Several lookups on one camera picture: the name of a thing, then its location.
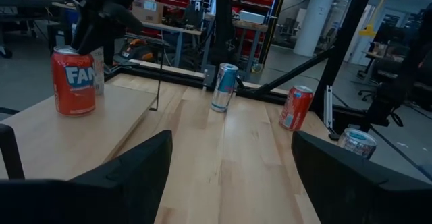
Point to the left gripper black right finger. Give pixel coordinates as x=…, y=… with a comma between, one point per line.
x=354, y=197

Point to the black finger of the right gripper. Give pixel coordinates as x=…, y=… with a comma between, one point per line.
x=86, y=35
x=108, y=52

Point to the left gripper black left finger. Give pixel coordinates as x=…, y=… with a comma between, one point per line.
x=101, y=197

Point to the white Celsius Tropical Vibe can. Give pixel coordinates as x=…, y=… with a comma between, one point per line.
x=98, y=72

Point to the orange Fanta can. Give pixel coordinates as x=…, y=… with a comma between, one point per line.
x=295, y=109
x=72, y=89

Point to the silver blue Red Bull can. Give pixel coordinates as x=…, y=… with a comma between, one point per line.
x=223, y=89
x=357, y=143

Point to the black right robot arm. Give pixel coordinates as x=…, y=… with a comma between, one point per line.
x=222, y=21

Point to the orange shop vacuum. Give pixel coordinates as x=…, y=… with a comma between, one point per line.
x=135, y=48

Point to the cardboard box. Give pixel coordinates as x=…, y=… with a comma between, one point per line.
x=147, y=12

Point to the wooden workbench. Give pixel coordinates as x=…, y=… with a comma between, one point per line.
x=182, y=30
x=249, y=24

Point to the black office chair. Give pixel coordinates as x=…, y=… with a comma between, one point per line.
x=388, y=92

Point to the white box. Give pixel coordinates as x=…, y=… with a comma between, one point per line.
x=251, y=16

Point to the white round pillar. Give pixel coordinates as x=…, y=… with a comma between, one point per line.
x=315, y=21

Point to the white metal bracket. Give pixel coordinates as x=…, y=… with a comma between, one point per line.
x=328, y=106

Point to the black aluminium table frame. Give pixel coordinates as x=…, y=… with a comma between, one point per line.
x=341, y=45

